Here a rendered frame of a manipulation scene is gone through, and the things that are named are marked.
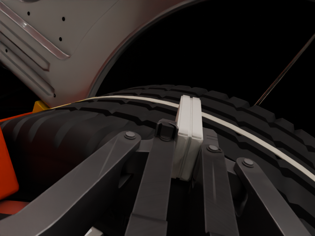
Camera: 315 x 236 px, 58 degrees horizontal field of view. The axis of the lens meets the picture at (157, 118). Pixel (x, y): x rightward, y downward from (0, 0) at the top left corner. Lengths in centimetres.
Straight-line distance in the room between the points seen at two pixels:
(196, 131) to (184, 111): 3
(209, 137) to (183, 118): 2
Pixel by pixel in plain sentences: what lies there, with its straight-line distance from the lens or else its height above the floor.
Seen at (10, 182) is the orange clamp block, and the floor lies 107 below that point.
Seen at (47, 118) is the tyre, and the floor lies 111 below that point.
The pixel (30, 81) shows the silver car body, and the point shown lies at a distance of 95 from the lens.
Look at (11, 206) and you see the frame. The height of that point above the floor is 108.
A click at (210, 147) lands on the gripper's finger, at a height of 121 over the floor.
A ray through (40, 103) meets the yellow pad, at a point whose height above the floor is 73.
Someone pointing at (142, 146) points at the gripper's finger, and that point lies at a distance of 15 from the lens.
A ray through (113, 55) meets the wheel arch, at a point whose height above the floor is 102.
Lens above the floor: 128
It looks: 29 degrees down
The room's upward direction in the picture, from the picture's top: 29 degrees clockwise
